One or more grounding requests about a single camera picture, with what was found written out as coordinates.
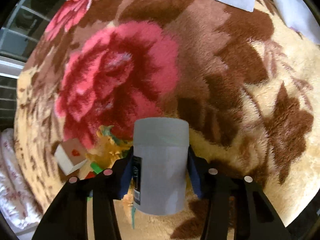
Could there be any wooden block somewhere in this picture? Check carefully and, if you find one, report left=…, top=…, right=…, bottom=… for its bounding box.
left=54, top=138, right=87, bottom=176

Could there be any colourful toy snack bag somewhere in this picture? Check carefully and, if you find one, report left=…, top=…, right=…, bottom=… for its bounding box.
left=86, top=125, right=135, bottom=228

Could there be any white cylindrical jar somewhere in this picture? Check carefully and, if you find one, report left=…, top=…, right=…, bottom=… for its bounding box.
left=132, top=118, right=189, bottom=216

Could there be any floral plush blanket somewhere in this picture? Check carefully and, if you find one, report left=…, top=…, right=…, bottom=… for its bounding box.
left=14, top=0, right=319, bottom=233

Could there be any window with metal bars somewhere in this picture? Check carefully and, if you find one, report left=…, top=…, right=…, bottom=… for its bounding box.
left=1, top=0, right=66, bottom=130

